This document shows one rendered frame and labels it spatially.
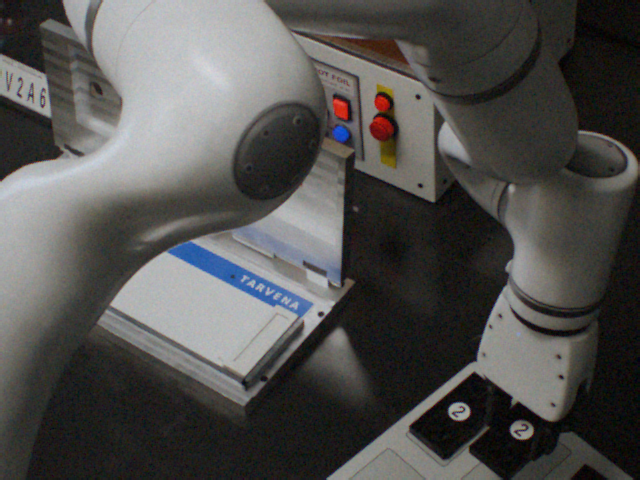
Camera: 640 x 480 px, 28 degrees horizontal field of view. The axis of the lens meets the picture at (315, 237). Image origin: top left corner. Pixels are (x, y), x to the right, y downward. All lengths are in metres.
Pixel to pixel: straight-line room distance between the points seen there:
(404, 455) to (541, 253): 0.34
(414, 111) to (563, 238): 0.45
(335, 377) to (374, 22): 0.69
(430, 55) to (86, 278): 0.26
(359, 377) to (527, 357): 0.29
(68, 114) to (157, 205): 0.92
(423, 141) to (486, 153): 0.57
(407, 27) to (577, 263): 0.35
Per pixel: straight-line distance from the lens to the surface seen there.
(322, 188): 1.40
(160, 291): 1.50
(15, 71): 1.79
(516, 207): 1.10
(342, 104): 1.54
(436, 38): 0.82
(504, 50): 0.85
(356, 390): 1.41
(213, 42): 0.70
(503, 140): 0.92
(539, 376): 1.18
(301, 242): 1.45
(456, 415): 1.36
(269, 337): 1.42
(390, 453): 1.35
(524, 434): 1.28
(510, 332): 1.18
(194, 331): 1.45
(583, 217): 1.06
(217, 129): 0.68
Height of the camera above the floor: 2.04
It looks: 47 degrees down
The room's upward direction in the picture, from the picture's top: 6 degrees counter-clockwise
